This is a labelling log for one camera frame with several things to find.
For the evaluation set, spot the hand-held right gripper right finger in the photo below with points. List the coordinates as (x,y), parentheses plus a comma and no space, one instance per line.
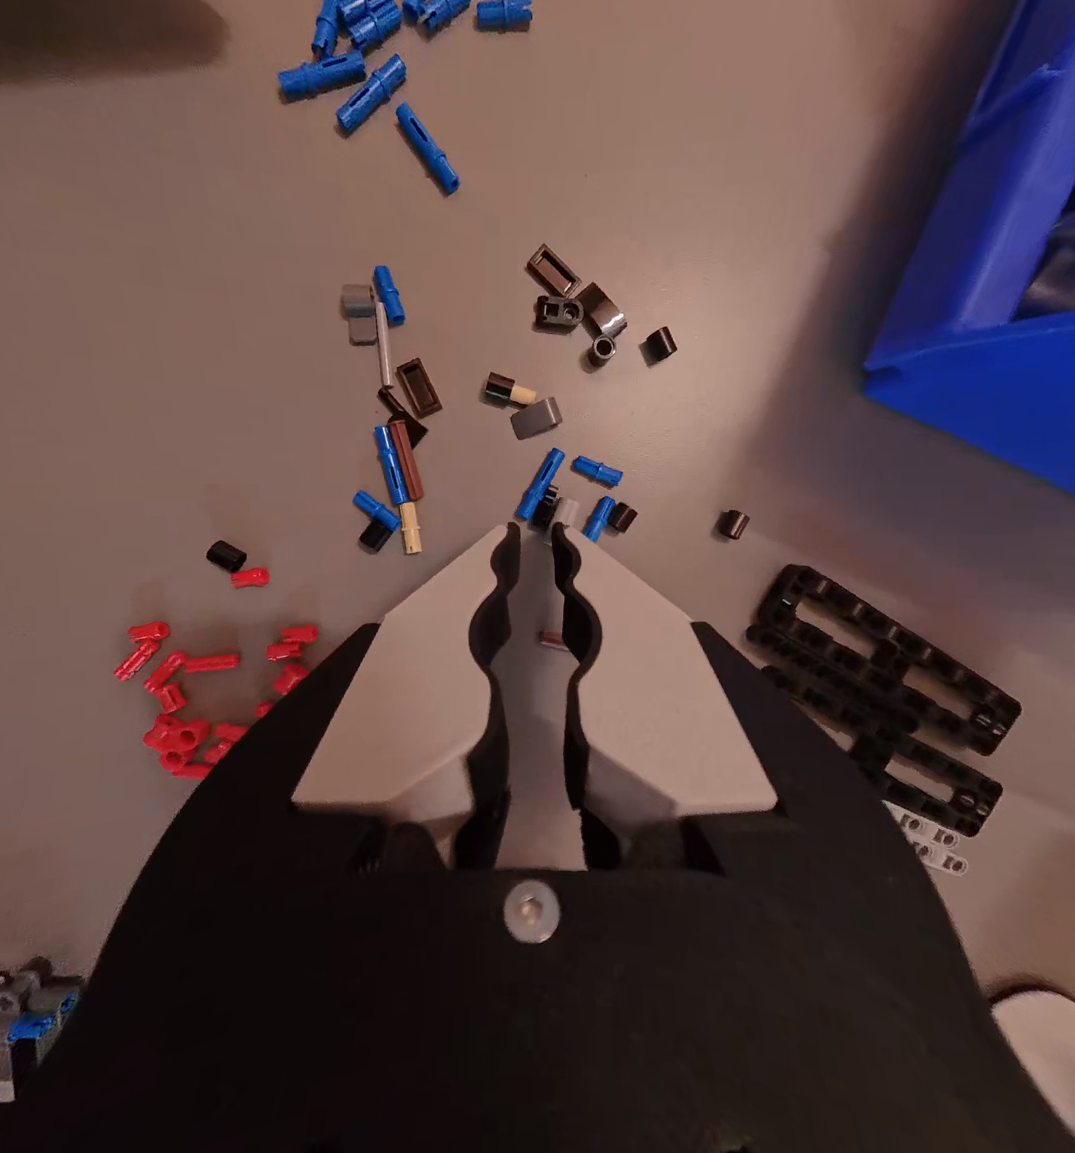
(672,721)

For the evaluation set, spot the white lamp base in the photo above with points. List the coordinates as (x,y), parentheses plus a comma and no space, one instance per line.
(1060,1045)

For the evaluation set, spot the blue plastic bin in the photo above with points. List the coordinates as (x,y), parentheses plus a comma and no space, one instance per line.
(997,388)

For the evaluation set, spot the pile of mixed small lego pieces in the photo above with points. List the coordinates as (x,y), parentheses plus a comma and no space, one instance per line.
(392,468)

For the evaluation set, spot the stack of black lego frames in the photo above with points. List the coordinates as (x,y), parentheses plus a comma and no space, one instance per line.
(898,666)

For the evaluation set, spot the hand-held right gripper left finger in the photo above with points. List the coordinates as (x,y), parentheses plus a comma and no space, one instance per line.
(402,711)

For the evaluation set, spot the clear bags of lego parts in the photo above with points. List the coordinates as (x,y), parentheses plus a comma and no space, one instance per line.
(1069,270)

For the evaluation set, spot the pile of blue lego pins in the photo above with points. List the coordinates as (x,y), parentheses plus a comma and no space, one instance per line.
(321,79)

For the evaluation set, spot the pile of red lego pins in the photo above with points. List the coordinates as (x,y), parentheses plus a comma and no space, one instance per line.
(177,734)

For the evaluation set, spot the partly built lego model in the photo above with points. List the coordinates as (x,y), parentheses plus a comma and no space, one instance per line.
(6,1035)

